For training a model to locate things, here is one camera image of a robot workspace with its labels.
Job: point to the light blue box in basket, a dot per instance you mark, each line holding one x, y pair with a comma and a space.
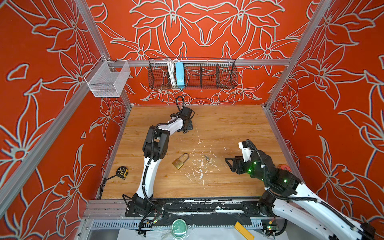
180, 75

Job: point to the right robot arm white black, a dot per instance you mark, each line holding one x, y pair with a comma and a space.
286, 196

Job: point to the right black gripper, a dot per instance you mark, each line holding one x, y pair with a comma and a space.
236, 160

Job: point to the red round object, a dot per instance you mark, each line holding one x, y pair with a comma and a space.
284, 167

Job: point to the black wire basket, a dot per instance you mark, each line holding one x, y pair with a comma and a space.
200, 73

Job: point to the large brass padlock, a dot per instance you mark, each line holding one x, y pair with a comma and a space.
180, 161

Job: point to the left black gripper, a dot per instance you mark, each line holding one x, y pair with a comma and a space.
189, 125

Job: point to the yellow black tape measure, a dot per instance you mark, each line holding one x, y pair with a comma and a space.
122, 172

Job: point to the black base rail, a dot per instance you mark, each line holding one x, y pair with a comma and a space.
205, 212

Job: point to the green tape roll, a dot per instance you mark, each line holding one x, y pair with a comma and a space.
179, 228

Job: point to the clear plastic bin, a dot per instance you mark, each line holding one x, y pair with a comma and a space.
105, 80

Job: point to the yellow flat block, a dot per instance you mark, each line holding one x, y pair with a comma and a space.
244, 232

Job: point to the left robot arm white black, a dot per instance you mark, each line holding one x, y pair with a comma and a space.
155, 149

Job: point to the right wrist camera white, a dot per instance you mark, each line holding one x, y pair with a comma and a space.
246, 151

